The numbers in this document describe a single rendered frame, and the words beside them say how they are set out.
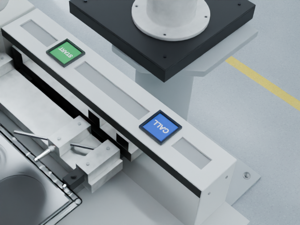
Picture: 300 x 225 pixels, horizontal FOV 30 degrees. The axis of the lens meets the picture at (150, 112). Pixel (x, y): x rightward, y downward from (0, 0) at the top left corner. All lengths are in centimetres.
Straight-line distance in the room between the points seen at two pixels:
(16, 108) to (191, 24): 46
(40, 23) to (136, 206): 43
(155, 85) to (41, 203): 57
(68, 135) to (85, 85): 10
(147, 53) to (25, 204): 47
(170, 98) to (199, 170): 54
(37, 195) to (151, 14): 54
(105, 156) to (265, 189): 118
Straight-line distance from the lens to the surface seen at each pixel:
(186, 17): 132
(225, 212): 109
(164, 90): 145
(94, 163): 102
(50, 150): 106
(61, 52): 113
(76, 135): 106
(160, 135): 99
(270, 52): 262
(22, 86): 119
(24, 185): 102
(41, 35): 118
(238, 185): 210
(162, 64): 125
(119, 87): 107
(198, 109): 231
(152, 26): 133
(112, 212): 107
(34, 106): 115
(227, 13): 140
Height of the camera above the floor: 175
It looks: 50 degrees down
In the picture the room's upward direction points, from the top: 4 degrees clockwise
